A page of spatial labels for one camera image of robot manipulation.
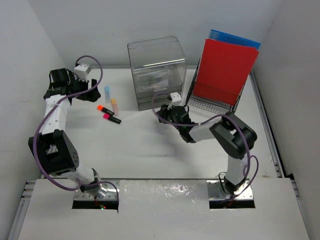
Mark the orange black highlighter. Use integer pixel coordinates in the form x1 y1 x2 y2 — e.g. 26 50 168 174
97 105 115 116

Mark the blue cap clear marker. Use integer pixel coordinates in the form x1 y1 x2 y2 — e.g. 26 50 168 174
104 86 111 103

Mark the pink black highlighter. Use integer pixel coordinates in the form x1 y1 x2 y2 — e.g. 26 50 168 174
103 113 122 125

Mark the orange cap clear marker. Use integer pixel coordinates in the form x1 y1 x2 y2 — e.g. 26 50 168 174
110 98 119 117

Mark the clear plastic drawer organizer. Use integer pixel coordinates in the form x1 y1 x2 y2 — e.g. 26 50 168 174
127 35 187 111

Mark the red folder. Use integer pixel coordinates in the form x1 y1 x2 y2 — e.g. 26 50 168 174
197 38 259 95

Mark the blue folder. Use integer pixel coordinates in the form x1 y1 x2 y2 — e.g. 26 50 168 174
208 29 261 51

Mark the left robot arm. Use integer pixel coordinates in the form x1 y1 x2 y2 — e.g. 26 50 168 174
36 63 102 197

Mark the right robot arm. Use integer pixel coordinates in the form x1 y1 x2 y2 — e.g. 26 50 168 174
155 104 258 195

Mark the white front cover panel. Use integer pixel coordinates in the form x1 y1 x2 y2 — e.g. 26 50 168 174
19 178 309 240

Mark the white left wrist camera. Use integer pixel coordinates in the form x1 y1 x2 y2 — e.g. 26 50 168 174
73 63 92 82

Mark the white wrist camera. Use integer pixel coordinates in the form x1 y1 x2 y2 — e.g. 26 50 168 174
167 92 182 110
73 63 92 82

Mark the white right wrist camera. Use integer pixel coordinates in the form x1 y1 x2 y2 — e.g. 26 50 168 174
167 92 182 110

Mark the black wire mesh rack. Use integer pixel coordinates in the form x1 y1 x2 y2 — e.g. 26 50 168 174
185 61 245 114

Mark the aluminium table frame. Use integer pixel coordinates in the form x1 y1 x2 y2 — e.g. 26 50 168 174
7 65 305 240

